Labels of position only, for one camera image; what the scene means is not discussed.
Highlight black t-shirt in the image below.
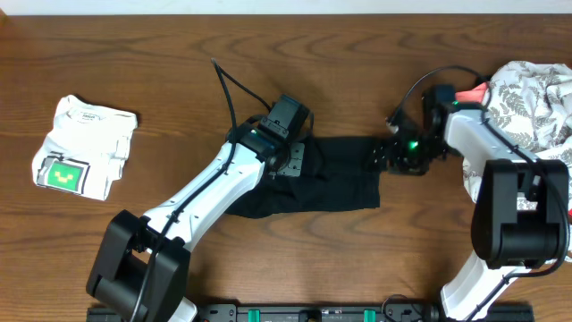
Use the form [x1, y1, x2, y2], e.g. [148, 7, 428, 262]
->
[226, 137, 385, 219]

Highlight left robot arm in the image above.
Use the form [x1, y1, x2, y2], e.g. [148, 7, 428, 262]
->
[86, 95, 314, 322]

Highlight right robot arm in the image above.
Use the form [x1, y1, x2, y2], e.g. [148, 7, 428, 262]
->
[372, 85, 570, 321]

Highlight coral pink garment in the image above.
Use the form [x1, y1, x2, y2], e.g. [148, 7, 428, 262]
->
[455, 82, 488, 103]

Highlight white fern-print garment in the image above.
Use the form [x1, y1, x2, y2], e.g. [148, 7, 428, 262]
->
[462, 60, 572, 225]

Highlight folded white pixel-print t-shirt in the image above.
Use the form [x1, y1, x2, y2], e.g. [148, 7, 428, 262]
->
[31, 95, 138, 200]

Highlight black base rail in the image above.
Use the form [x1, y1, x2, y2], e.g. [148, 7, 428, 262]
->
[86, 301, 535, 322]

